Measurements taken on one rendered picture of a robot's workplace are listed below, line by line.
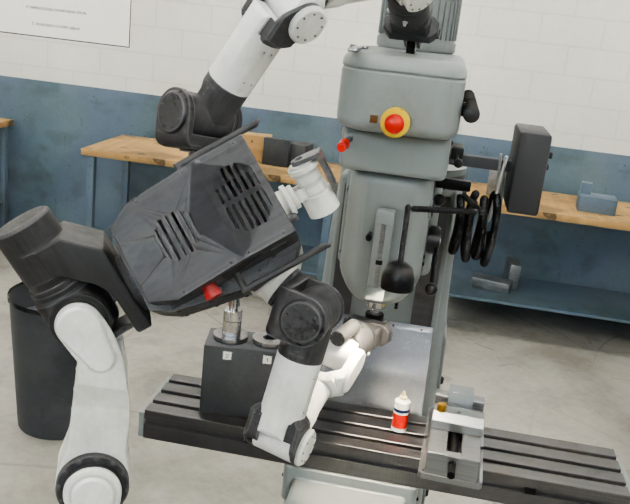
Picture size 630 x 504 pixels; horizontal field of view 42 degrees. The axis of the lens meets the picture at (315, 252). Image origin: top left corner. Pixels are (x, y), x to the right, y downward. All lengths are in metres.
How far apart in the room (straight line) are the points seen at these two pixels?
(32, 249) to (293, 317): 0.48
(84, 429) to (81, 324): 0.24
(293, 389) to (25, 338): 2.31
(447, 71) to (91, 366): 0.90
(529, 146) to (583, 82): 4.06
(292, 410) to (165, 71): 5.09
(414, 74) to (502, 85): 4.45
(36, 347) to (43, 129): 3.43
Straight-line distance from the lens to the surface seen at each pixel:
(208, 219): 1.43
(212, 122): 1.62
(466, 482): 1.99
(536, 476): 2.11
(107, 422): 1.69
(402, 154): 1.82
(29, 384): 3.85
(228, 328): 2.09
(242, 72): 1.58
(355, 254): 1.91
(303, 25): 1.54
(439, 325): 2.46
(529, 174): 2.16
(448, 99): 1.71
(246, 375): 2.10
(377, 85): 1.71
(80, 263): 1.55
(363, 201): 1.88
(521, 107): 6.17
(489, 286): 5.81
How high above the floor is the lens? 1.96
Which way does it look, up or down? 16 degrees down
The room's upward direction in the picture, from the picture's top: 6 degrees clockwise
